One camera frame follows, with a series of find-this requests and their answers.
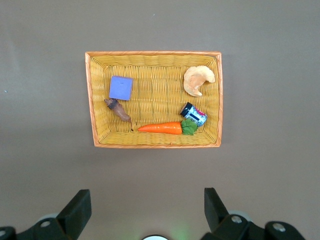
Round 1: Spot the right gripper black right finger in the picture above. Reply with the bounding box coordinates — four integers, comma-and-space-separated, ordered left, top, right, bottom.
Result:
201, 187, 267, 240

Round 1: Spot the yellow wicker tray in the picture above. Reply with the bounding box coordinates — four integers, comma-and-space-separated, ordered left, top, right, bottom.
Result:
84, 51, 223, 150

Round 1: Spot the orange toy carrot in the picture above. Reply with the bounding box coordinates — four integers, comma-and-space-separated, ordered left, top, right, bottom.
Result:
137, 118, 198, 137

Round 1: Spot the brown table cover sheet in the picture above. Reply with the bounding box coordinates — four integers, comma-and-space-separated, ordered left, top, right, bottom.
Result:
0, 0, 320, 240

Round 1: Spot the purple foam cube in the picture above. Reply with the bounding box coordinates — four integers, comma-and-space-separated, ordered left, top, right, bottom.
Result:
108, 75, 134, 101

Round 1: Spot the toy croissant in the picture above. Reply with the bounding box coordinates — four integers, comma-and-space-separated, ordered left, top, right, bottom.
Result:
183, 65, 216, 97

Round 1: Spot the small printed can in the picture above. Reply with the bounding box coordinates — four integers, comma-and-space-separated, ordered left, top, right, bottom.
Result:
179, 102, 208, 128

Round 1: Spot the brown toy root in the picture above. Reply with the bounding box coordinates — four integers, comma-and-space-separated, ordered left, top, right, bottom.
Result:
103, 97, 135, 132

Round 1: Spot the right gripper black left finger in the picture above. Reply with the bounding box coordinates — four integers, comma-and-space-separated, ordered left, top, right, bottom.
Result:
17, 189, 92, 240

